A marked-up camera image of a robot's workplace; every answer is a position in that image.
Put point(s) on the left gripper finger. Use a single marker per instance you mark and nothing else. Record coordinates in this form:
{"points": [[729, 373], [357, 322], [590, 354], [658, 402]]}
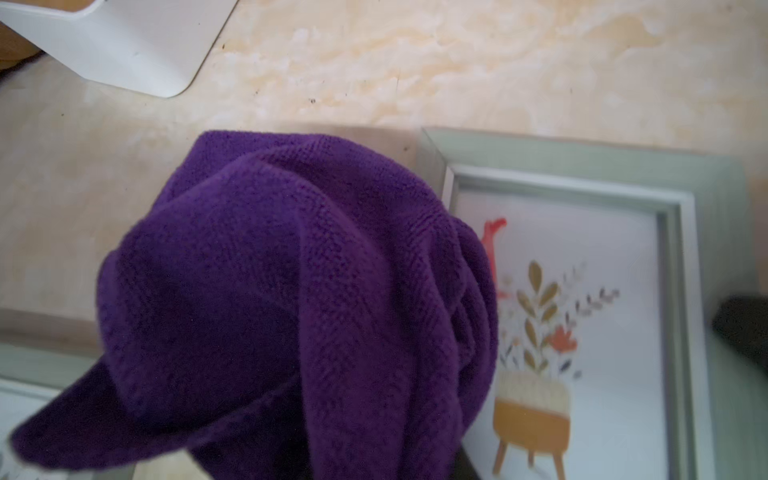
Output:
{"points": [[741, 321]]}

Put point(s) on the green frame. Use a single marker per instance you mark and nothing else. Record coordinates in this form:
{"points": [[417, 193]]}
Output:
{"points": [[611, 267]]}

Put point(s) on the purple microfiber cloth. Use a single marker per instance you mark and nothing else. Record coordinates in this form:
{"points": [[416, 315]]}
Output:
{"points": [[292, 306]]}

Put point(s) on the white box wooden lid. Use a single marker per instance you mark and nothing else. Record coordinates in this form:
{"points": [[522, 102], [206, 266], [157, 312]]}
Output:
{"points": [[151, 47]]}

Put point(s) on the green frame near arm base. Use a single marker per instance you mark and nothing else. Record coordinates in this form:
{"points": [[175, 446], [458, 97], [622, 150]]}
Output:
{"points": [[31, 378]]}

